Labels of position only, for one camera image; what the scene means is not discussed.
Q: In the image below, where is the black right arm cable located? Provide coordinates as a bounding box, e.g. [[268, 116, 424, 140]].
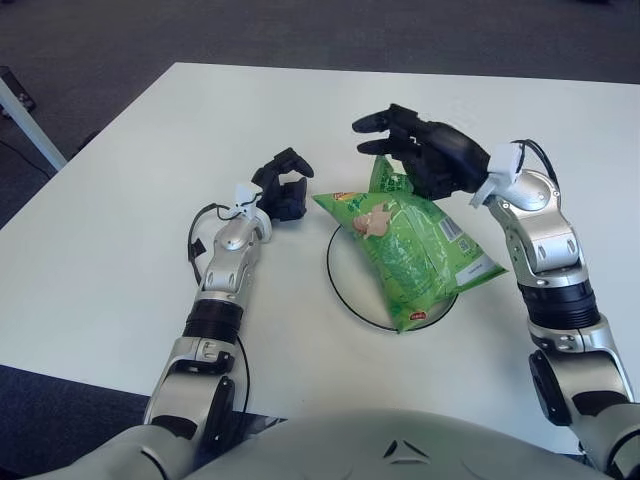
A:
[[519, 138, 559, 184]]

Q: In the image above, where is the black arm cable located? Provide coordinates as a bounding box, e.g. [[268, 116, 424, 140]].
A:
[[187, 199, 251, 415], [519, 138, 559, 184]]

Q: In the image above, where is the black floor object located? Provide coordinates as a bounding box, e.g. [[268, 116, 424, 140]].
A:
[[0, 64, 37, 119]]

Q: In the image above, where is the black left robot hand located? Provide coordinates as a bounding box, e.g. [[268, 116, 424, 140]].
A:
[[249, 147, 315, 222]]

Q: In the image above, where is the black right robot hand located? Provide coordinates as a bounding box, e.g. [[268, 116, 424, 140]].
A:
[[351, 103, 491, 201]]

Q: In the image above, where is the white table leg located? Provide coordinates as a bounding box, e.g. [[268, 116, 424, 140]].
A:
[[0, 77, 68, 171]]

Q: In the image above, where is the grey robot torso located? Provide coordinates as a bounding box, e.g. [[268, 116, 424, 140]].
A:
[[184, 407, 601, 480]]

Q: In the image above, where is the green snack bag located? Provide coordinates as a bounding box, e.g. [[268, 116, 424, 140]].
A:
[[312, 154, 510, 335]]

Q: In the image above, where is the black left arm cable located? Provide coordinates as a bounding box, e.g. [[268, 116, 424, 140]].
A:
[[187, 199, 251, 415]]

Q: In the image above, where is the white plate with black rim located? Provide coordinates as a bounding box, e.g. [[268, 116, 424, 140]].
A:
[[325, 224, 459, 331]]

